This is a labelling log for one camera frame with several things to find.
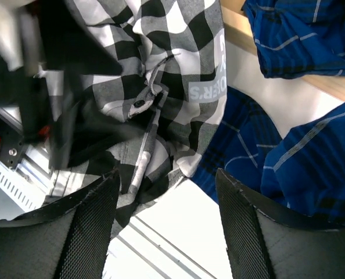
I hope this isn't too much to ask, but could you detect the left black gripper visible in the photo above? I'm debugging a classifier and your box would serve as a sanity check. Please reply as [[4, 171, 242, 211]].
[[0, 1, 123, 169]]

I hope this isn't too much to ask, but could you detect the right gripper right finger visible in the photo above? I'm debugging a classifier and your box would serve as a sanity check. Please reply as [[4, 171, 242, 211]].
[[215, 169, 345, 278]]

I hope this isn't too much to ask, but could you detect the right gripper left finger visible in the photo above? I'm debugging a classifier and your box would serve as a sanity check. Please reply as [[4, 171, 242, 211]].
[[0, 170, 120, 278]]

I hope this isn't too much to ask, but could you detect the black white checkered shirt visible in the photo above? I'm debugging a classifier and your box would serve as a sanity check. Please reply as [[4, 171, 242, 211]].
[[46, 1, 227, 235]]

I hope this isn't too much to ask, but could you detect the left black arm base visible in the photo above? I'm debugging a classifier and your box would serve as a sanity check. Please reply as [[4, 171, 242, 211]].
[[0, 119, 27, 170]]

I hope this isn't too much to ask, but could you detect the blue plaid shirt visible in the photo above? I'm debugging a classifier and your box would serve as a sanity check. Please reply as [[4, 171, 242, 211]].
[[191, 0, 345, 227]]

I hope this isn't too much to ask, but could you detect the wooden clothes rack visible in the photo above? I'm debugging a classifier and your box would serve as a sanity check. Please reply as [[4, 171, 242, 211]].
[[221, 1, 345, 101]]

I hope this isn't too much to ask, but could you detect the slotted grey cable duct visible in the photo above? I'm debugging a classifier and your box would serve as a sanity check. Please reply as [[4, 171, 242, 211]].
[[0, 165, 45, 212]]

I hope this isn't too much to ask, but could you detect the aluminium mounting rail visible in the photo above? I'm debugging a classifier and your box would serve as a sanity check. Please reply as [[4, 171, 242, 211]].
[[103, 179, 232, 278]]

